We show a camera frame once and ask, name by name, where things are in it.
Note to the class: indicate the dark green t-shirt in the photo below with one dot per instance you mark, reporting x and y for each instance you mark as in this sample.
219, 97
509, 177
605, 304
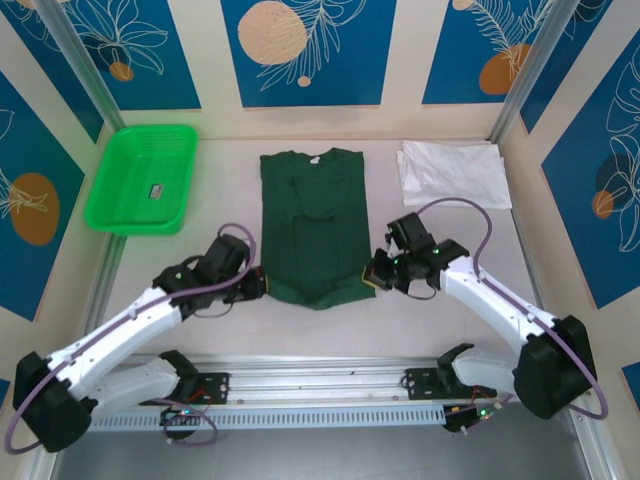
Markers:
315, 235

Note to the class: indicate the green plastic basket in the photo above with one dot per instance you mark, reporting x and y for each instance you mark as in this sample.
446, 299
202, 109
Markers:
115, 210

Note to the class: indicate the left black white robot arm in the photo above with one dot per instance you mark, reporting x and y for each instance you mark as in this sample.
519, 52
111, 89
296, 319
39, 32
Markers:
115, 330

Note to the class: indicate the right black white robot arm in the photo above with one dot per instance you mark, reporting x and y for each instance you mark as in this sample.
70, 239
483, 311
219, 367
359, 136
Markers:
490, 300

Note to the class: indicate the white folded t-shirt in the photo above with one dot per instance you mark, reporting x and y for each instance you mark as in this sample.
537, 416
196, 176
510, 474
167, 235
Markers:
450, 170

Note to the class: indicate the small basket label sticker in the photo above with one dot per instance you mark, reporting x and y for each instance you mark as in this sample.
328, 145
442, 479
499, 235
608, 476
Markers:
157, 190

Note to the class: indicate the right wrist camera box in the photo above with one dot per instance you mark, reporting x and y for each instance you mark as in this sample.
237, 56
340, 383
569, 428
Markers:
410, 232

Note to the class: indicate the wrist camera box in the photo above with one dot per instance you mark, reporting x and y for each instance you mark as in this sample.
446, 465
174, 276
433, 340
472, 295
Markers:
227, 255
410, 232

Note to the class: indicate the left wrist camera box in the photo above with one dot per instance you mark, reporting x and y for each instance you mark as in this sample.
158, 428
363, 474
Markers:
227, 255

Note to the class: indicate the aluminium side rail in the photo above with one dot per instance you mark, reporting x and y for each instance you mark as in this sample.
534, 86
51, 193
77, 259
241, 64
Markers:
111, 265
535, 280

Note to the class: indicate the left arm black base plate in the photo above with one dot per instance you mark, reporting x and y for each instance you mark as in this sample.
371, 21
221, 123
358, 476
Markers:
220, 387

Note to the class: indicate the aluminium mounting rail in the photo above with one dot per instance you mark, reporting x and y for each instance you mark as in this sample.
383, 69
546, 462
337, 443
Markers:
320, 380

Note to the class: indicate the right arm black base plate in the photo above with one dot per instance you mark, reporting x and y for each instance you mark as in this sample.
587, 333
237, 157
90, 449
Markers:
417, 382

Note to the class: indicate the blue floral wall panel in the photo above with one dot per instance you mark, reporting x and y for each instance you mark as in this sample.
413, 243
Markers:
40, 150
450, 50
575, 65
165, 75
575, 225
632, 380
4, 395
55, 85
350, 75

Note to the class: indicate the aluminium frame post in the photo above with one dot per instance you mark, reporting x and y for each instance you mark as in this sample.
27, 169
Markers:
85, 65
531, 65

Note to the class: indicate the aluminium frame bar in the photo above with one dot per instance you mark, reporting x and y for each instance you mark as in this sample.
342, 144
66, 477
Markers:
600, 450
35, 467

